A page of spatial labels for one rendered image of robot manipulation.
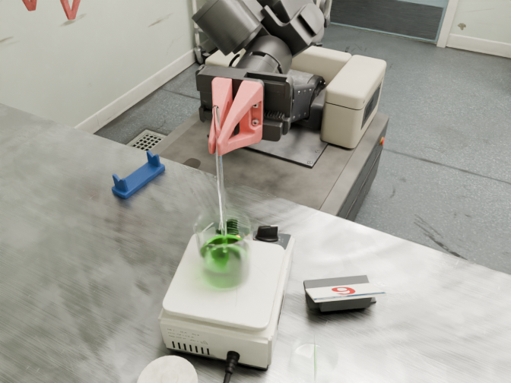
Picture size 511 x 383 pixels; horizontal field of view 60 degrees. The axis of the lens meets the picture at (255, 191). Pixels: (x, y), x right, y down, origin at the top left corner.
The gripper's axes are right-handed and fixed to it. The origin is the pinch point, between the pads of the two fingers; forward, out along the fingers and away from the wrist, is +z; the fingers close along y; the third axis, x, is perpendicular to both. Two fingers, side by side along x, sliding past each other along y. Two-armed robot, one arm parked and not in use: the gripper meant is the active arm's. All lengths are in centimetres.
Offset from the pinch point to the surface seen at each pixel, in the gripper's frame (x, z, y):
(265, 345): 19.7, 7.6, 6.9
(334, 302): 23.7, -2.7, 13.4
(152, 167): 25.0, -23.2, -22.1
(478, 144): 101, -169, 69
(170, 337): 21.9, 8.4, -4.0
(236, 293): 17.1, 3.9, 2.5
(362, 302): 24.1, -4.1, 16.7
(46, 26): 45, -120, -120
